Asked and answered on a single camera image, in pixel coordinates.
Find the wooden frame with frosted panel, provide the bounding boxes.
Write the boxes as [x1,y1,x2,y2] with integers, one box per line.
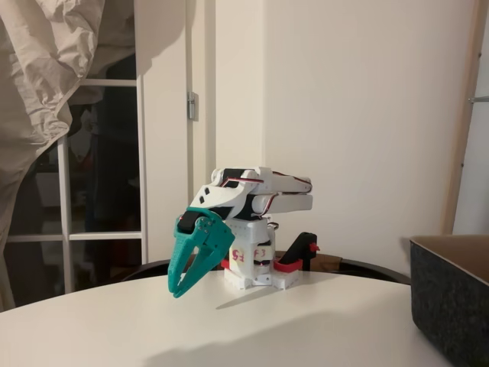
[441,0,489,236]

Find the white framed glass door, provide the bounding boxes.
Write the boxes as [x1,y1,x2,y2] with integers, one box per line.
[5,53,150,295]

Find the silver door hinge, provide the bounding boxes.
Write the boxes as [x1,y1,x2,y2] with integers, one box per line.
[186,90,199,122]

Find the grey felt box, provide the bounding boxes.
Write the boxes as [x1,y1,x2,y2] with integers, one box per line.
[409,235,489,366]

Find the beige crumpled curtain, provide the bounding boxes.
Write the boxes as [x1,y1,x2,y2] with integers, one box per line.
[0,0,137,313]

